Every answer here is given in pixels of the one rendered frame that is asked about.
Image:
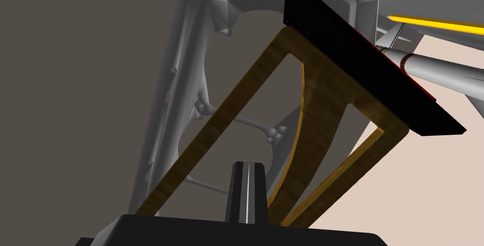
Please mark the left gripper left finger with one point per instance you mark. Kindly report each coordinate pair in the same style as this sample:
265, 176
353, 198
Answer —
239, 193

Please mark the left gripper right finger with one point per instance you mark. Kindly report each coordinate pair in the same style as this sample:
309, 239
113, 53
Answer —
257, 195

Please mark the yellow bar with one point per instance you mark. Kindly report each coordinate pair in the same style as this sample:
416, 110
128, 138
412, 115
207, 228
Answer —
435, 23

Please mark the grey chair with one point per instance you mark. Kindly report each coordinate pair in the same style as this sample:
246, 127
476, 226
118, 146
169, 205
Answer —
181, 49

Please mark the brown wooden chair black seat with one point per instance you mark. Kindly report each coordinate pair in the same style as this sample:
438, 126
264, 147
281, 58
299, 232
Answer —
321, 98

